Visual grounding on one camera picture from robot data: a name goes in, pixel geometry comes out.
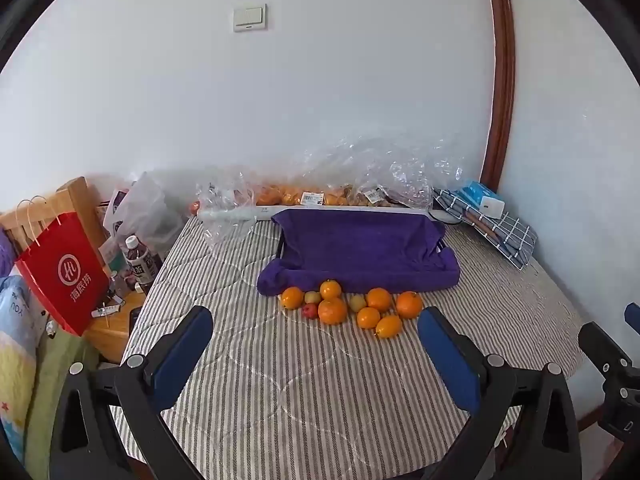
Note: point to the wooden bedside table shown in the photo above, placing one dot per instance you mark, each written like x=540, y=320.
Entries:
x=109, y=335

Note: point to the green towel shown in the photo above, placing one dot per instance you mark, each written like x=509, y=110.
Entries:
x=54, y=358

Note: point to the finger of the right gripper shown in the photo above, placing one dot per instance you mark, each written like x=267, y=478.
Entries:
x=601, y=350
x=632, y=316

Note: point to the small red apple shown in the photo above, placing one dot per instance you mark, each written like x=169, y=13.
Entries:
x=310, y=311

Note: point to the brown wooden door frame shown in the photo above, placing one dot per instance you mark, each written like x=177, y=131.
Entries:
x=503, y=94

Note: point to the oval yellow orange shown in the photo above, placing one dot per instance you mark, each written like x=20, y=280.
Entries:
x=388, y=327

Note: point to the blue checked folded cloth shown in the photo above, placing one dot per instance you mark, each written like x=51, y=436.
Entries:
x=511, y=236

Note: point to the blue white tissue pack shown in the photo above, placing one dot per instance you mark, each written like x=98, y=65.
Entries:
x=484, y=200

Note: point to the purple towel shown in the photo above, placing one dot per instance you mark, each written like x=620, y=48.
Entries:
x=361, y=251

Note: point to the clear plastic bags of fruit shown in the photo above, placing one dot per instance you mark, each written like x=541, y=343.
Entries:
x=367, y=171

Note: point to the red paper shopping bag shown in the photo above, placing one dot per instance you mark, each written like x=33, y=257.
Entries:
x=63, y=271

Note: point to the green kiwi fruit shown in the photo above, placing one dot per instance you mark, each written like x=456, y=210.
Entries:
x=357, y=302
x=312, y=297

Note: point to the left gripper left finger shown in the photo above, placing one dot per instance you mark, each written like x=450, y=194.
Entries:
x=85, y=442

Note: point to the colourful patterned blanket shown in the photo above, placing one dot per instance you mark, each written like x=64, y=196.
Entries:
x=21, y=326

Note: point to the white wall switch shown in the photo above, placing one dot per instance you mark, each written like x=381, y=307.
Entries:
x=248, y=18

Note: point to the white plastic bag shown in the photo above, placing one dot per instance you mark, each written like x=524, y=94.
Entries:
x=143, y=211

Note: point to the orange mandarin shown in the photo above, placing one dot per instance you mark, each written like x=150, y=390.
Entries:
x=292, y=298
x=409, y=305
x=379, y=299

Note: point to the striped quilted mattress cover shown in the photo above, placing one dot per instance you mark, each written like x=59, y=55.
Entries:
x=277, y=396

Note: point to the large orange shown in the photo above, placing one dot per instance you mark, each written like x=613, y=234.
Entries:
x=332, y=311

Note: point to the crumpled clear plastic bag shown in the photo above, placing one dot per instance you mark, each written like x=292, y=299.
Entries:
x=226, y=206

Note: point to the dark drink bottle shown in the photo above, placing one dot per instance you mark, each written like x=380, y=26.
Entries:
x=142, y=262

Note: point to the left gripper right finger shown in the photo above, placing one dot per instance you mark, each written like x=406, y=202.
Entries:
x=545, y=442

